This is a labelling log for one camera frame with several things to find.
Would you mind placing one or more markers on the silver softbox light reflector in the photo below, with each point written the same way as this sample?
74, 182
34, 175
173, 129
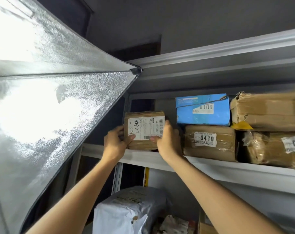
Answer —
52, 114

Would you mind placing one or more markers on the blue cardboard box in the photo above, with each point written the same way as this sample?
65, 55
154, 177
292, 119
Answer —
218, 116

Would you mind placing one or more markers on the grey plastic mailer bag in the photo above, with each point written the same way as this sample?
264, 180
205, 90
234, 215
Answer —
123, 214

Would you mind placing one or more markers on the brown box handwritten white label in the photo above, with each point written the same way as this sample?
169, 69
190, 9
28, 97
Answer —
147, 126

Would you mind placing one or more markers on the person's right hand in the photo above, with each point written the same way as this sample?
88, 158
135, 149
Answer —
169, 143

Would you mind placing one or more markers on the white metal shelf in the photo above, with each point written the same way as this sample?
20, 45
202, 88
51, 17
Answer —
259, 177

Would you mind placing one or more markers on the taped brown parcel 0410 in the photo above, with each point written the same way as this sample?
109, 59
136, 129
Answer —
225, 148

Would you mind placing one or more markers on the person's right forearm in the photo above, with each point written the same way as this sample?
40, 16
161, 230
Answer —
223, 202

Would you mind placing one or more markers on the person's left hand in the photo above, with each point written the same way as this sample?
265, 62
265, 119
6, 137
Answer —
115, 146

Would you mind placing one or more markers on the taped brown parcel 0038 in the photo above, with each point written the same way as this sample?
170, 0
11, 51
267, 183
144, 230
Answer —
267, 148

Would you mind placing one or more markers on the person's left forearm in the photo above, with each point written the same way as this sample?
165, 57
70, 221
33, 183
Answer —
71, 204

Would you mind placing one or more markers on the yellow sticker strip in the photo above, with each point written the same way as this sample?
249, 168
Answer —
146, 176

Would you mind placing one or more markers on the small cardboard box white label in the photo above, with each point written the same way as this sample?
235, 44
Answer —
206, 229

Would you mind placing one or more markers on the worn box yellow tape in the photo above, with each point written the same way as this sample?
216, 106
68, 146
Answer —
272, 112

